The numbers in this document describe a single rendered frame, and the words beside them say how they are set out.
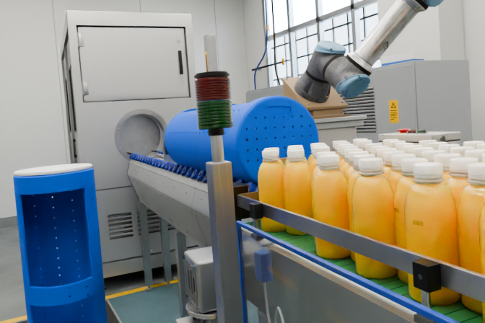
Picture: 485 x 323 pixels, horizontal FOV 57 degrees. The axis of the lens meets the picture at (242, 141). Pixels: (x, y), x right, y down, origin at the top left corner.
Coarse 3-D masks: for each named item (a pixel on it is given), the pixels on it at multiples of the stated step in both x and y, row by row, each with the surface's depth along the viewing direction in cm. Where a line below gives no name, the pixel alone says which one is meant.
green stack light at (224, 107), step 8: (200, 104) 78; (208, 104) 77; (216, 104) 77; (224, 104) 78; (200, 112) 78; (208, 112) 77; (216, 112) 77; (224, 112) 78; (200, 120) 79; (208, 120) 78; (216, 120) 77; (224, 120) 78; (232, 120) 80; (200, 128) 79; (208, 128) 78; (216, 128) 78
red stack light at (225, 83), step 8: (200, 80) 78; (208, 80) 77; (216, 80) 77; (224, 80) 78; (200, 88) 78; (208, 88) 77; (216, 88) 77; (224, 88) 78; (200, 96) 78; (208, 96) 77; (216, 96) 77; (224, 96) 78
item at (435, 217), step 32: (320, 192) 83; (352, 192) 75; (384, 192) 72; (416, 192) 62; (448, 192) 61; (480, 192) 57; (352, 224) 80; (384, 224) 71; (416, 224) 61; (448, 224) 60; (480, 224) 53; (320, 256) 85; (352, 256) 81; (448, 256) 60; (480, 256) 54; (416, 288) 62
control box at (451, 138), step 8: (384, 136) 128; (392, 136) 125; (400, 136) 122; (408, 136) 119; (416, 136) 116; (424, 136) 114; (432, 136) 112; (440, 136) 113; (448, 136) 114; (456, 136) 115; (416, 144) 117
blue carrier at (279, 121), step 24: (192, 120) 176; (240, 120) 130; (264, 120) 133; (288, 120) 136; (312, 120) 139; (168, 144) 203; (192, 144) 169; (240, 144) 130; (264, 144) 133; (288, 144) 136; (240, 168) 132
